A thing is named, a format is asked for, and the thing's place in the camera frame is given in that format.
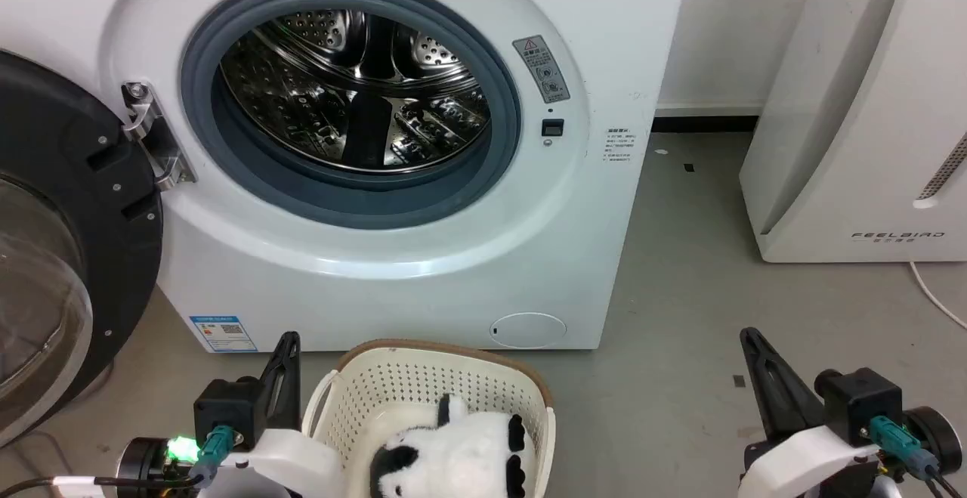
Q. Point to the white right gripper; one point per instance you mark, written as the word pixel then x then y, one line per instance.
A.
pixel 804 464

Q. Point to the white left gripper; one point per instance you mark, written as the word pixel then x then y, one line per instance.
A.
pixel 291 464

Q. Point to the black white plush toy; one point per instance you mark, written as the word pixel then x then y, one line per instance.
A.
pixel 461 456

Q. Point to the black round washer door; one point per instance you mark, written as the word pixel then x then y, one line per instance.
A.
pixel 113 203

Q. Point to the silver metal door hinge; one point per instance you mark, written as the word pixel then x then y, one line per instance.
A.
pixel 155 135

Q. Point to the stainless steel washing machine drum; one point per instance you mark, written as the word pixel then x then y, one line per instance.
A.
pixel 340 97

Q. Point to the blue energy label sticker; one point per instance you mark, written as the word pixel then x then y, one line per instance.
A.
pixel 223 333

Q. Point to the cream perforated laundry basket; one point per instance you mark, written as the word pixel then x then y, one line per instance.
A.
pixel 423 381

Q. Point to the black left wrist motor cylinder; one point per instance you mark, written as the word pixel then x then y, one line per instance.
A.
pixel 143 460

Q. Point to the black wrist motor cylinder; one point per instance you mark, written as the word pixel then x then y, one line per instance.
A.
pixel 143 460
pixel 937 437

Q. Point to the black right wrist motor cylinder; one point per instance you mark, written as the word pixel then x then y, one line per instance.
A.
pixel 937 437

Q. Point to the white front-load washing machine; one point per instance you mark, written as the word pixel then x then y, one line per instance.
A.
pixel 423 271

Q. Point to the round white filter cover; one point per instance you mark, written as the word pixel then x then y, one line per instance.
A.
pixel 528 329

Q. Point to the white Feelbird appliance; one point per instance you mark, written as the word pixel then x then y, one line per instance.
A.
pixel 861 120

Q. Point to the grey rubber door gasket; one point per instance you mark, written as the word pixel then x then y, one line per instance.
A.
pixel 483 173

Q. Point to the small printed text sticker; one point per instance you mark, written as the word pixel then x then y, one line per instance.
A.
pixel 619 145

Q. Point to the grey warning sticker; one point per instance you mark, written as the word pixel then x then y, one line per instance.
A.
pixel 542 67

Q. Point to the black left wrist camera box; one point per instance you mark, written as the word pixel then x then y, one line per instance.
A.
pixel 227 407

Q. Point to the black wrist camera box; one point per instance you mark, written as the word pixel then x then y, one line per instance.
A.
pixel 227 407
pixel 857 403

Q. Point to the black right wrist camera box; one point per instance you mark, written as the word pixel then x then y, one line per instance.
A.
pixel 857 403

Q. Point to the teal left camera connector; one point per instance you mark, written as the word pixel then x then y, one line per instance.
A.
pixel 214 449

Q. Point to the teal camera connector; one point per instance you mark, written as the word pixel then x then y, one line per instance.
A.
pixel 899 441
pixel 214 449

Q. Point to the teal right camera connector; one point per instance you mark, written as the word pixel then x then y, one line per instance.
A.
pixel 899 441

